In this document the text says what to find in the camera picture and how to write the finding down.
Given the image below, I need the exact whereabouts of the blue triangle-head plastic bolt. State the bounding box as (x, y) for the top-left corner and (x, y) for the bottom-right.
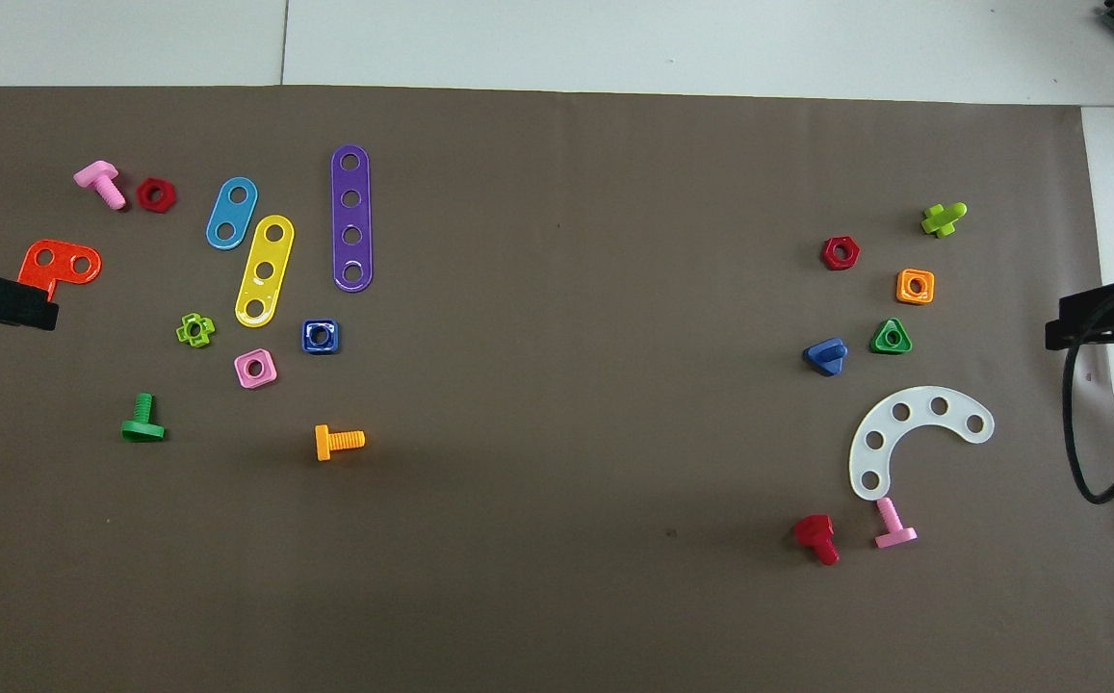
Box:
(803, 337), (849, 377)

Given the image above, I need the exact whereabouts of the orange three-hole corner plate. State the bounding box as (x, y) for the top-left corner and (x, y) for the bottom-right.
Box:
(17, 239), (103, 301)

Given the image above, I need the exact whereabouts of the pink plastic bolt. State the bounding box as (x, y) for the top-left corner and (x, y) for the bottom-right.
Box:
(874, 497), (919, 551)
(73, 160), (127, 212)

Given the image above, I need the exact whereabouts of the green plastic bolt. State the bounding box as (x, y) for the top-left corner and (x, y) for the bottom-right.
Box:
(120, 392), (167, 444)

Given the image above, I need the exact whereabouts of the lime green cross-head bolt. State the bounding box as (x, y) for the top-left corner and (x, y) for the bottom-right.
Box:
(920, 202), (969, 239)

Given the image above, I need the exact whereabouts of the white curved five-hole plate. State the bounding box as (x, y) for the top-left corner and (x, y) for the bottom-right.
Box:
(848, 386), (996, 502)

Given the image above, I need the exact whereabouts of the green triangular plastic nut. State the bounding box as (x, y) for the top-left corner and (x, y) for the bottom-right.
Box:
(870, 318), (914, 355)

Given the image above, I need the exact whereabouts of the light blue two-hole strip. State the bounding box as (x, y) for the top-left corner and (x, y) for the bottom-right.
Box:
(205, 177), (259, 251)

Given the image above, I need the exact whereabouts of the yellow three-hole strip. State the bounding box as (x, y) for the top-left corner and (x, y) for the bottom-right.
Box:
(234, 215), (296, 329)

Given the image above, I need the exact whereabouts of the pink square plastic nut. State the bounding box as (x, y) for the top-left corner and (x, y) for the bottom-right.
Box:
(233, 347), (279, 390)

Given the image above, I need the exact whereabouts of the purple four-hole strip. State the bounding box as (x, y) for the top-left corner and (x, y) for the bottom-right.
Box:
(330, 144), (374, 293)

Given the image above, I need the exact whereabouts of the orange plastic bolt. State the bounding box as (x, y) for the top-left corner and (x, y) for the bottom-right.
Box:
(314, 424), (366, 462)

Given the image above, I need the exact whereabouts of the red plastic bolt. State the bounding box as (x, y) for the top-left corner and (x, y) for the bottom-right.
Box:
(793, 514), (842, 567)

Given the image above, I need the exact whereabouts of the brown paper table mat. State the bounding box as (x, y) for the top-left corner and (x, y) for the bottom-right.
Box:
(0, 85), (1114, 693)

